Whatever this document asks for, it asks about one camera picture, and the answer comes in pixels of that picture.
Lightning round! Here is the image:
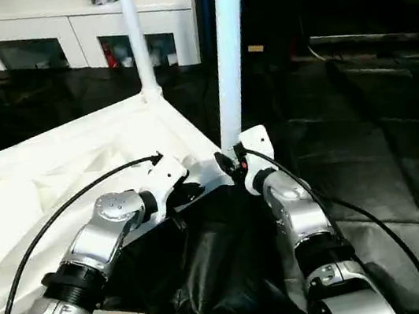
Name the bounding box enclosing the white plastic table top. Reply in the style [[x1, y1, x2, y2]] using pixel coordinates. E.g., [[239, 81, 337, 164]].
[[0, 77, 253, 314]]

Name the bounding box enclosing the black work mat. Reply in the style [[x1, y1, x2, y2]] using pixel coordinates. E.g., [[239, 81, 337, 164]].
[[0, 3, 419, 314]]

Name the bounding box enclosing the white patterned jug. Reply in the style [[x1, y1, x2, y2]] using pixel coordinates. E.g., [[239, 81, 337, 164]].
[[147, 42, 166, 68]]

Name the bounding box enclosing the red bottle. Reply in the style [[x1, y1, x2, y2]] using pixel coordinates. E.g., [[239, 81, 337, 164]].
[[102, 40, 120, 69]]

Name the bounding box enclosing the white sideboard cabinet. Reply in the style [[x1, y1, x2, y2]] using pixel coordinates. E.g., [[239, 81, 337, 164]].
[[0, 0, 214, 96]]

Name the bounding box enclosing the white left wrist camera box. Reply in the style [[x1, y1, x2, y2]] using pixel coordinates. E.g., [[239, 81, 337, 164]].
[[132, 150, 198, 227]]

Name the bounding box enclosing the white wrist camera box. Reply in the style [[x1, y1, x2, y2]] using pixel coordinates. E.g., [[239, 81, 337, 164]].
[[228, 124, 281, 201], [132, 150, 198, 227]]

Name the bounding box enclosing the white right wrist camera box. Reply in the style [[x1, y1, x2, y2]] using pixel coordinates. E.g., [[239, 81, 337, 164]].
[[228, 124, 281, 201]]

